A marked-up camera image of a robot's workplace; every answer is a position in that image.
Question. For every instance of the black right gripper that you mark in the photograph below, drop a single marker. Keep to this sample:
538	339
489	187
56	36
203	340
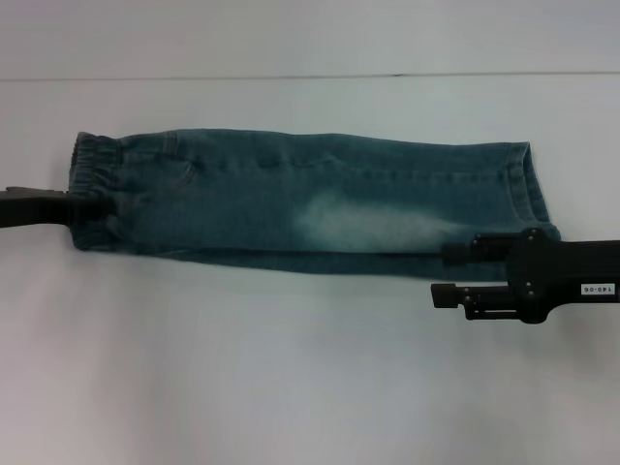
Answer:
562	266

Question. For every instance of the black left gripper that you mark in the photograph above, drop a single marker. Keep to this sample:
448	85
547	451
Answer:
34	208

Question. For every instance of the blue denim shorts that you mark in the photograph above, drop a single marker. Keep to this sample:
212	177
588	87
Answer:
290	203

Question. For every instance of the white number label sticker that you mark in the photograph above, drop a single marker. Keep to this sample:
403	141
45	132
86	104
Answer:
598	289

